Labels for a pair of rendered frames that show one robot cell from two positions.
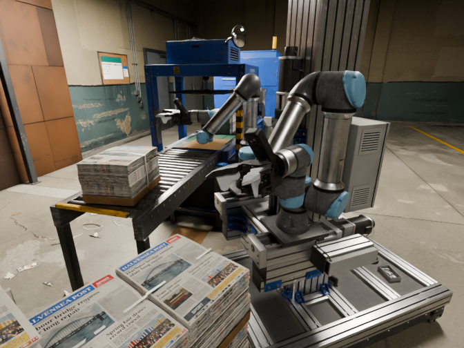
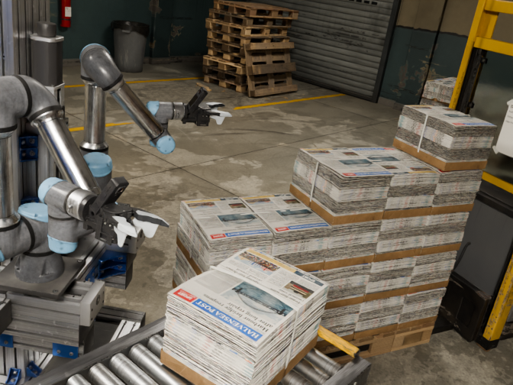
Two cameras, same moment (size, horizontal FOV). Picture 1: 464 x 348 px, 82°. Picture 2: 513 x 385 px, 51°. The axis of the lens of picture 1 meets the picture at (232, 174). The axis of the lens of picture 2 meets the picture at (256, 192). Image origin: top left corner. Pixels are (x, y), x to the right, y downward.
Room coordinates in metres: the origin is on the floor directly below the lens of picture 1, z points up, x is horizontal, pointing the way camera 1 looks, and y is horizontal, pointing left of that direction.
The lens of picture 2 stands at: (2.62, 1.09, 1.82)
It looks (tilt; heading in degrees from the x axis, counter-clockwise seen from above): 22 degrees down; 203
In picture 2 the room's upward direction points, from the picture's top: 9 degrees clockwise
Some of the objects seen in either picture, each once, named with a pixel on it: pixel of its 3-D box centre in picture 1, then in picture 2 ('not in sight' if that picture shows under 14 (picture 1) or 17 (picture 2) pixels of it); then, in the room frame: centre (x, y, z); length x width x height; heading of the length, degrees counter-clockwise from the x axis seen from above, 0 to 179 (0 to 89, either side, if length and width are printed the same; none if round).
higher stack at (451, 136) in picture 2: not in sight; (416, 229); (-0.18, 0.87, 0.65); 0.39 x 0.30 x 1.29; 53
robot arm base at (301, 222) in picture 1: (293, 215); not in sight; (1.05, -0.27, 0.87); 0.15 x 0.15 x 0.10
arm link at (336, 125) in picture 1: (332, 149); (95, 112); (0.96, -0.37, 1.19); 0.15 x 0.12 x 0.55; 47
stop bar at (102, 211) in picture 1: (91, 210); (301, 318); (1.21, 0.71, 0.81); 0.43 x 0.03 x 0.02; 75
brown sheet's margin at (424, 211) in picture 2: not in sight; (383, 197); (0.06, 0.70, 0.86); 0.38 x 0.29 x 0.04; 51
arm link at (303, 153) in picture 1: (295, 159); (159, 111); (0.77, -0.19, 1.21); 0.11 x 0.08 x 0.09; 137
